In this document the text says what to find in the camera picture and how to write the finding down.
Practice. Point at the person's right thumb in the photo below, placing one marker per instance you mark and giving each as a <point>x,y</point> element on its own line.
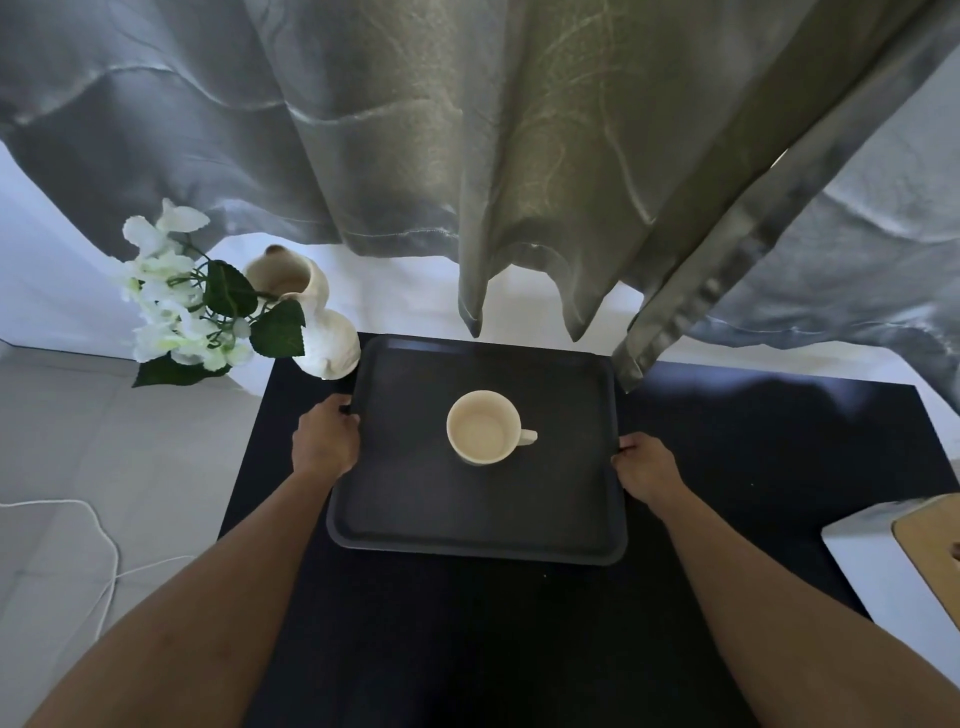
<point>627,447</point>

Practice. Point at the grey patterned curtain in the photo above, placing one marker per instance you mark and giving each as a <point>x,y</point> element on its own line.
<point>480,150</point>

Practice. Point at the person's left hand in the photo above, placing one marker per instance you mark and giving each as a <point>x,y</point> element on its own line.
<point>325,442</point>

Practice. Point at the white ceramic vase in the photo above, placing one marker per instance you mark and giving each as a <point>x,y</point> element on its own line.
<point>315,322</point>

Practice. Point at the white box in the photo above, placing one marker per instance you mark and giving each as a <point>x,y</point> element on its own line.
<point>885,577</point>

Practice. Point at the person's left thumb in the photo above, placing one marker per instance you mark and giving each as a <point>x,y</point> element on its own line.
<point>337,402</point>

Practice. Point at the white artificial flowers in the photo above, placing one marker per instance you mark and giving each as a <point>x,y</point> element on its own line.
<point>187,300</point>

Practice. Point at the person's left forearm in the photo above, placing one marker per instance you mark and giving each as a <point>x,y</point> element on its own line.
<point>184,607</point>

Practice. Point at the person's right hand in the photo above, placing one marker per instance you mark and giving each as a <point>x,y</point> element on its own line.
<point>649,469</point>

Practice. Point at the cream ceramic cup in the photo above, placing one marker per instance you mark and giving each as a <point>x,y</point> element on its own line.
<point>484,427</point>

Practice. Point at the person's right forearm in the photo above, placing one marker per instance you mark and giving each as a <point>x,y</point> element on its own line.
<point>787,607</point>

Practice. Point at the dark grey serving tray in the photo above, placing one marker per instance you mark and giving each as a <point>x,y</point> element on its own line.
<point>480,487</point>

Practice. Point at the light wooden board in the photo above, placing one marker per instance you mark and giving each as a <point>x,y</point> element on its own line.
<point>934,555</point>

